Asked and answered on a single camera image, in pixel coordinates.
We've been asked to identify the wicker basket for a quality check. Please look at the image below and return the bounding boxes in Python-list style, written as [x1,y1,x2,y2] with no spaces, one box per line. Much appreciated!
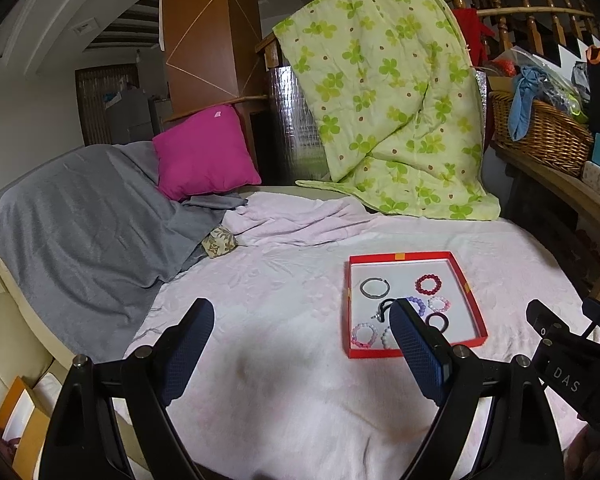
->
[489,91,595,178]

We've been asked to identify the red bead bracelet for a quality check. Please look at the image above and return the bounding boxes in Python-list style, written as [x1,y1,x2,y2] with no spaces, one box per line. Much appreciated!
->
[415,273,441,296]

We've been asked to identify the orange envelopes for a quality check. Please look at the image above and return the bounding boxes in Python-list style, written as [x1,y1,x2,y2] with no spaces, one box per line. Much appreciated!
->
[0,375,51,461]

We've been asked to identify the magenta pillow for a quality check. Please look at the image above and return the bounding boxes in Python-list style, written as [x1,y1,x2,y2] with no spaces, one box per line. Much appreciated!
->
[152,105,262,202]

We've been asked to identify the small patterned cushion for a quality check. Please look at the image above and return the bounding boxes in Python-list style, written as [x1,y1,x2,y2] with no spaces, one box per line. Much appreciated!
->
[201,226,239,259]

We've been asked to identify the blue cloth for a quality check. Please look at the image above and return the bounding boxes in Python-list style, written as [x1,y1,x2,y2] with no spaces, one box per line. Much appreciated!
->
[510,66,548,142]

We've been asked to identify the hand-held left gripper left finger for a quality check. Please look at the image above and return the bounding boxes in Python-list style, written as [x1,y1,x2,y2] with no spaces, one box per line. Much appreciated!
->
[39,297,216,480]

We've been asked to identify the red cardboard tray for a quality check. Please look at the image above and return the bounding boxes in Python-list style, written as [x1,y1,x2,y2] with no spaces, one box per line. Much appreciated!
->
[348,251,489,361]

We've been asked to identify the dark wooden door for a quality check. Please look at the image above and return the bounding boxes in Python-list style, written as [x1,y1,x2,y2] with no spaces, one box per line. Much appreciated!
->
[75,63,141,146]

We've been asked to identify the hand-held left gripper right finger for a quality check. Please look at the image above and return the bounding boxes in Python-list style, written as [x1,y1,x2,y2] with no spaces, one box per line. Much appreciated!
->
[389,297,566,480]

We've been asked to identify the curved wooden bench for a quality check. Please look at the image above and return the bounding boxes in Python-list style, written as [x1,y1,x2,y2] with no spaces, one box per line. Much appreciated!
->
[490,140,600,306]

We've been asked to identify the pale pink blanket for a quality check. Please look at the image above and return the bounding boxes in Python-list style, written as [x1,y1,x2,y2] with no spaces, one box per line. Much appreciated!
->
[125,195,593,480]

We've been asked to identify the white bead bracelet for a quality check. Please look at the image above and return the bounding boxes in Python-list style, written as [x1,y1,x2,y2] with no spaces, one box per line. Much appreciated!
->
[380,325,403,351]

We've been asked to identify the silver bangle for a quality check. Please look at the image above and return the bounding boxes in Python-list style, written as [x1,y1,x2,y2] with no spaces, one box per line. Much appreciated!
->
[360,276,391,298]

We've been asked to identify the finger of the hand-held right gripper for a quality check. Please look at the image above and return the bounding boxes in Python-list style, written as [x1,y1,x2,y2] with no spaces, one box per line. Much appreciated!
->
[526,299,563,343]

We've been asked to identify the green floral quilt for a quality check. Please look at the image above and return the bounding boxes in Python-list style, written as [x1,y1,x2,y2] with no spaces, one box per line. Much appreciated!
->
[272,0,502,221]

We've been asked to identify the silver foil panel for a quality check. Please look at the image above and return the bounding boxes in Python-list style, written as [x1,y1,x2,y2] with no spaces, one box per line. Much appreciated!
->
[267,65,331,186]

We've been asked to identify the grey blanket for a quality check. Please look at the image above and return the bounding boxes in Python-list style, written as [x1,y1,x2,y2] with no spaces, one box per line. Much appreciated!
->
[0,141,248,363]

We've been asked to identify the cream sofa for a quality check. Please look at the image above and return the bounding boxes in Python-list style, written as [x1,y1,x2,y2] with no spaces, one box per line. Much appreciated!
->
[0,240,146,480]

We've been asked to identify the red cloth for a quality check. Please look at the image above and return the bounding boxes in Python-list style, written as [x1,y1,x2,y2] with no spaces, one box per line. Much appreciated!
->
[452,7,496,68]

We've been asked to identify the pink bead bracelet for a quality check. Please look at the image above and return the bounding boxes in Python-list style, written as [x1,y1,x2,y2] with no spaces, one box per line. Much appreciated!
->
[351,322,377,348]

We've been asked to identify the grey refrigerator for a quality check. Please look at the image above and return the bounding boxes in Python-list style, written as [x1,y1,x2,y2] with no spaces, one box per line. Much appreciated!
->
[105,87,173,146]

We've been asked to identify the black cord bracelet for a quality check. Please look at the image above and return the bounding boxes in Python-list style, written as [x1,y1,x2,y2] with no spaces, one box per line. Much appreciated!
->
[371,297,398,322]

